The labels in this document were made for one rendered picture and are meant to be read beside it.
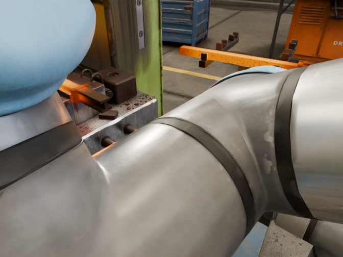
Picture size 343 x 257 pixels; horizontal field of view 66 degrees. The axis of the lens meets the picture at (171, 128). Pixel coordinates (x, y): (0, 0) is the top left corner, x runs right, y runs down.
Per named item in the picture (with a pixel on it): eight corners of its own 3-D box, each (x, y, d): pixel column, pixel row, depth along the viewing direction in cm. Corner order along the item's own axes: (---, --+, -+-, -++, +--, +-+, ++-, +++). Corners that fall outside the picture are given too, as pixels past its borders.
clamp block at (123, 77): (138, 95, 83) (137, 75, 79) (117, 105, 77) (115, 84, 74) (113, 84, 89) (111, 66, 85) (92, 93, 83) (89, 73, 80)
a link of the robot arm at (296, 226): (312, 213, 33) (329, 177, 38) (276, 196, 35) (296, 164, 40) (296, 249, 37) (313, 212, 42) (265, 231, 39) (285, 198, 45)
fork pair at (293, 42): (296, 45, 92) (298, 40, 91) (294, 50, 88) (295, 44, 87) (233, 36, 102) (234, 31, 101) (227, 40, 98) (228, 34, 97)
